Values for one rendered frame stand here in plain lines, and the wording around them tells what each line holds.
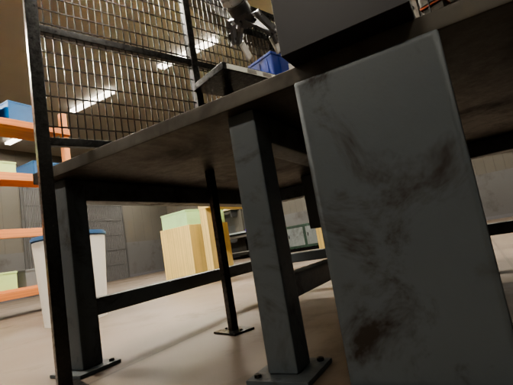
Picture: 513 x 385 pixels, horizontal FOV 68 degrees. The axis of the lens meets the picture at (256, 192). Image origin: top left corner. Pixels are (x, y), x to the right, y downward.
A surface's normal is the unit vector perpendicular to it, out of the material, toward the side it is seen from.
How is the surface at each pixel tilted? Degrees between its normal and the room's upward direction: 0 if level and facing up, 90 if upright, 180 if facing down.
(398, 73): 90
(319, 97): 90
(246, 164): 90
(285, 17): 90
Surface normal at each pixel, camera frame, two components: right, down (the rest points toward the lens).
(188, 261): -0.56, -0.02
